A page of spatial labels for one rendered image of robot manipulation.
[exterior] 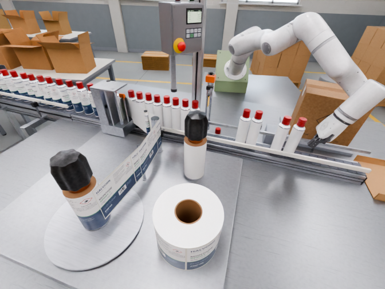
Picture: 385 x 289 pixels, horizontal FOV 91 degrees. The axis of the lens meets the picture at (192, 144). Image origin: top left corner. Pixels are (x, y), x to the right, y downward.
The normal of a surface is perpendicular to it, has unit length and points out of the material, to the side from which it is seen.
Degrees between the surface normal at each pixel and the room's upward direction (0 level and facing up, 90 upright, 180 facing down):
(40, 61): 91
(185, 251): 90
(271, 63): 90
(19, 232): 0
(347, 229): 0
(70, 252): 0
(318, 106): 90
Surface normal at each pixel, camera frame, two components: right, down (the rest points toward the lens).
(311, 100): -0.44, 0.55
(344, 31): -0.09, 0.62
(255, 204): 0.03, -0.78
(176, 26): 0.61, 0.51
